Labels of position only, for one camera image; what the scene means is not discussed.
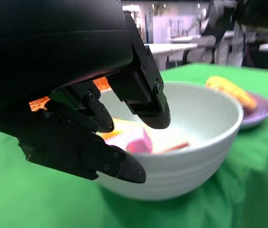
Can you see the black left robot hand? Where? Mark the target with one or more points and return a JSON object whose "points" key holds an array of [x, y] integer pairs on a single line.
{"points": [[41, 47]]}

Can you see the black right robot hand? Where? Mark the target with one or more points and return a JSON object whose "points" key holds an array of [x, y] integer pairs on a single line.
{"points": [[261, 12]]}

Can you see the pale grey-green bowl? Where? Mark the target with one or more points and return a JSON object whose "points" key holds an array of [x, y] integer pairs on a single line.
{"points": [[183, 166]]}

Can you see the orange wicker basket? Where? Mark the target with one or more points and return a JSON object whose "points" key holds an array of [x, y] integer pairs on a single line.
{"points": [[39, 103]]}

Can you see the pale lavender plate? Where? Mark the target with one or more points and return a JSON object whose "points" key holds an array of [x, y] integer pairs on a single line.
{"points": [[257, 116]]}

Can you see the yellow striped cake piece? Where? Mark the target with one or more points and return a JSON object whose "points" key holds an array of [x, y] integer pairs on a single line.
{"points": [[124, 128]]}

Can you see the pink striped cake piece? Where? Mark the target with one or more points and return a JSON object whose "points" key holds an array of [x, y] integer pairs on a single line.
{"points": [[141, 143]]}

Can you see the salmon striped cake piece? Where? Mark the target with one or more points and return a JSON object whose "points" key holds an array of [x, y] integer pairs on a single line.
{"points": [[176, 146]]}

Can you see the green tablecloth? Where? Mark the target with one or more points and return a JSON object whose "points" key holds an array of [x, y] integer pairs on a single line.
{"points": [[29, 202]]}

